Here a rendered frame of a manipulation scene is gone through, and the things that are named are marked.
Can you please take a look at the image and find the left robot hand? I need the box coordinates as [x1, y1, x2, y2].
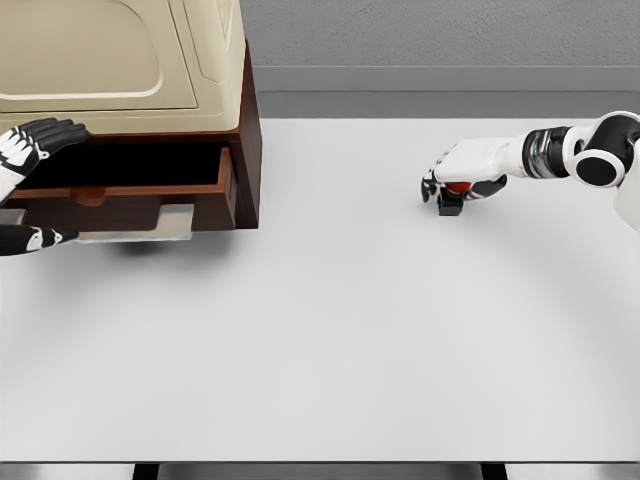
[0, 117, 92, 257]

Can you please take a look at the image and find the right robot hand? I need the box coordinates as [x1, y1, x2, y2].
[420, 138, 509, 204]

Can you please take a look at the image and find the red button black switch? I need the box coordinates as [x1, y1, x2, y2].
[437, 180, 473, 218]

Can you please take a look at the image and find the brown wooden cabinet drawer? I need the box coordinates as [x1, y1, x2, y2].
[0, 144, 240, 245]

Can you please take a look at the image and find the beige and brown small cabinet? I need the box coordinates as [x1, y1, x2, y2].
[0, 0, 264, 232]

